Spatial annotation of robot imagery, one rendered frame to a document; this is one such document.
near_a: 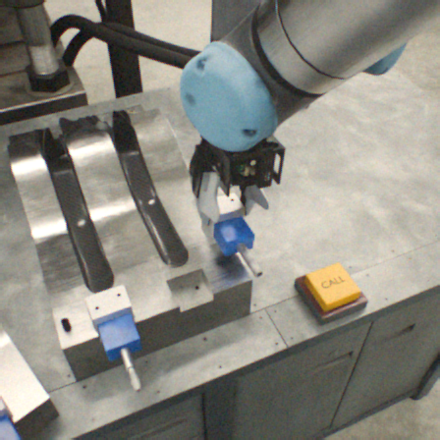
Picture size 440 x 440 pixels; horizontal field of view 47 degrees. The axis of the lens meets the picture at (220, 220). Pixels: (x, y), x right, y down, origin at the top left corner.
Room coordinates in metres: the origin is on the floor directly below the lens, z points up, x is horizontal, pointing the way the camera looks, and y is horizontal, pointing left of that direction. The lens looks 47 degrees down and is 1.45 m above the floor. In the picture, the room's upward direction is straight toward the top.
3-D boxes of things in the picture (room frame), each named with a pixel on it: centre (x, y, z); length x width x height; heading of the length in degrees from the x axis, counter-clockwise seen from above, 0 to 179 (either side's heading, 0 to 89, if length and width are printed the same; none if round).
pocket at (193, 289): (0.40, 0.04, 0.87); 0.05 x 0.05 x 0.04; 24
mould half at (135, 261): (0.59, 0.18, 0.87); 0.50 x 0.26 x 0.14; 24
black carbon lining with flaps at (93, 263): (0.57, 0.18, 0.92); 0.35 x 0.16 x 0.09; 24
